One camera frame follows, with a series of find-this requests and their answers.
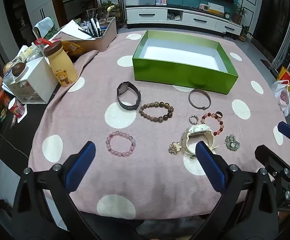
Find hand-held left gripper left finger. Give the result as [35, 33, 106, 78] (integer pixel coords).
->
[12, 141, 97, 240]

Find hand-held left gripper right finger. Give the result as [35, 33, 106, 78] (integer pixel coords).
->
[195, 141, 279, 240]

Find silver brooch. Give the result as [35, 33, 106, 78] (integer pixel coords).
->
[224, 134, 241, 152]

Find white wristwatch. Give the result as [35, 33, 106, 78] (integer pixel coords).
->
[180, 124, 219, 158]

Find pink bead bracelet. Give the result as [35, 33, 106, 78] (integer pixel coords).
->
[106, 131, 137, 157]

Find gold flower brooch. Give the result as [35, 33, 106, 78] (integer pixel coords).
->
[168, 142, 183, 155]

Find red bead bracelet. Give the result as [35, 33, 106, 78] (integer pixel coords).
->
[200, 110, 224, 136]

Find green cardboard box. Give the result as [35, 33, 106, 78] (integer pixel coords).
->
[132, 30, 239, 95]

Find white plastic bag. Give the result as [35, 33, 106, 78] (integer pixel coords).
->
[271, 79, 290, 117]

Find pink polka dot tablecloth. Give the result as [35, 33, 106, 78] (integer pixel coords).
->
[27, 30, 290, 220]

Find orange yellow shopping bag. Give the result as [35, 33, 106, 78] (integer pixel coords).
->
[278, 66, 290, 90]

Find metal bangle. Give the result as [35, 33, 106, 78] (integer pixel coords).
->
[188, 88, 212, 110]

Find red white snack cup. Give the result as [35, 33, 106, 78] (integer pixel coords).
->
[8, 98, 26, 118]

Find black wristwatch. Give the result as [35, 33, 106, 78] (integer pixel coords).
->
[116, 81, 142, 111]

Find white drawer organizer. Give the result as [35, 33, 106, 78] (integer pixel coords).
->
[7, 56, 58, 105]

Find yellow bear bottle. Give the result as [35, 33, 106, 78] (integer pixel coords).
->
[35, 38, 78, 87]

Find low potted plant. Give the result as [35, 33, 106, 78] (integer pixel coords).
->
[240, 25, 253, 42]

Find brown round object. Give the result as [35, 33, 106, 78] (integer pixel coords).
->
[12, 63, 26, 77]

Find orange snack packet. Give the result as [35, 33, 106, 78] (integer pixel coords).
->
[61, 41, 88, 57]

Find beige desk organizer box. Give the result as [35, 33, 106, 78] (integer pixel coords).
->
[74, 17, 118, 53]

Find tall potted plant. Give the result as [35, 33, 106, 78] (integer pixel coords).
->
[233, 1, 248, 24]

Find white paper sheets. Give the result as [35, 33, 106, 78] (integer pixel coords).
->
[51, 19, 95, 42]

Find bunch of pens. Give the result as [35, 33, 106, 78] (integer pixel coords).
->
[84, 9, 105, 37]

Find yellow flat box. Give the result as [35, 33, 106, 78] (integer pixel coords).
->
[208, 2, 226, 14]

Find white green packet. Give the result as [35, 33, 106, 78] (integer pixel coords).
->
[32, 17, 60, 40]

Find bushy potted plants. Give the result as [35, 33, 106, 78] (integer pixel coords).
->
[97, 1, 122, 18]

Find white tv stand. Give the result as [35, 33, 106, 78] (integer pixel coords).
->
[125, 4, 243, 37]

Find brown bead bracelet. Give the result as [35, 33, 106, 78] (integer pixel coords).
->
[138, 101, 175, 122]

